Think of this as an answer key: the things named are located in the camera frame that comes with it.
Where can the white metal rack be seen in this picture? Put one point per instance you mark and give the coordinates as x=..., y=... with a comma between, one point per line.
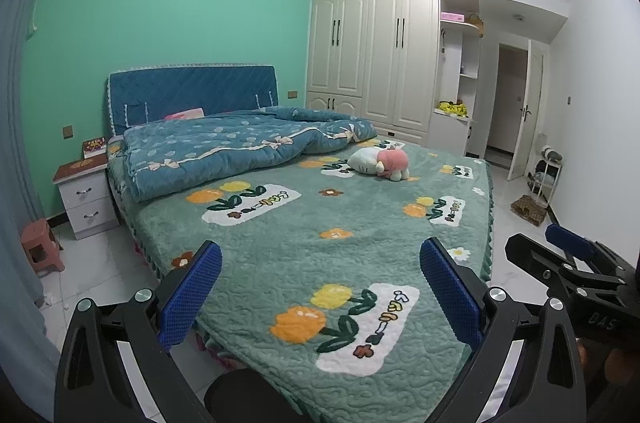
x=547, y=183

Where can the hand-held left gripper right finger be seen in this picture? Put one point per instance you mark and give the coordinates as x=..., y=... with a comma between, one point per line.
x=450, y=295

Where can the woven brown mat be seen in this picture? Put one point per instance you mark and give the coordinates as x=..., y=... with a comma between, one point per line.
x=529, y=210

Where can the white door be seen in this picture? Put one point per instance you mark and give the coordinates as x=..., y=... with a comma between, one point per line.
x=527, y=113

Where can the white and pink plush toy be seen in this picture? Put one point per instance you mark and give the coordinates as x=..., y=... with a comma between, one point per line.
x=380, y=163

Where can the white nightstand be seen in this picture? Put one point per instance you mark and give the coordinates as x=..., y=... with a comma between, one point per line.
x=87, y=203

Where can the yellow toy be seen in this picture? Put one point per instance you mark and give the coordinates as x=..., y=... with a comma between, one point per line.
x=452, y=109

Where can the brown basket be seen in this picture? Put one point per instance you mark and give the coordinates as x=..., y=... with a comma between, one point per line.
x=476, y=25

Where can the pink box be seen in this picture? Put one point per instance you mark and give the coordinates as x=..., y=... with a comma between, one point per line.
x=452, y=16

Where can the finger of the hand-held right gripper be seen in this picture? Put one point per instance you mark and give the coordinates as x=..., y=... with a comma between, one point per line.
x=570, y=240
x=535, y=260

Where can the pink plastic stool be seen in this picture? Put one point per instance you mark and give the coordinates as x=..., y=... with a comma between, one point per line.
x=42, y=245

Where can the green printed bed blanket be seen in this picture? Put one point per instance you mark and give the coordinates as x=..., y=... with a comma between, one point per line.
x=310, y=223

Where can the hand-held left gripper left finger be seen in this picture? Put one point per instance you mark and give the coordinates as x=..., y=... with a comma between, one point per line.
x=192, y=293

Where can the blue quilted headboard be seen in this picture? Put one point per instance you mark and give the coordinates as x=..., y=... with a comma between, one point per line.
x=195, y=93

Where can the person's right hand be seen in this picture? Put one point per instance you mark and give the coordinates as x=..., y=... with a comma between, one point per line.
x=620, y=363

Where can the grey plush toy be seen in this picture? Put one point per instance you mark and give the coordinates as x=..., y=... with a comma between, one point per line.
x=550, y=153

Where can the pink pillow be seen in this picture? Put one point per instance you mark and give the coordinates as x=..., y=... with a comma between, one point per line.
x=185, y=114

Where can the blue floral quilt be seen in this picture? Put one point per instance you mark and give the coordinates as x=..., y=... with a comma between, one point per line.
x=210, y=153

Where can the white wardrobe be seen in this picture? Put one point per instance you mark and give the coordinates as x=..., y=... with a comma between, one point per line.
x=380, y=53

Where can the dark round object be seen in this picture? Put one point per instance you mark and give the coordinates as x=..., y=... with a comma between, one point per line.
x=240, y=398

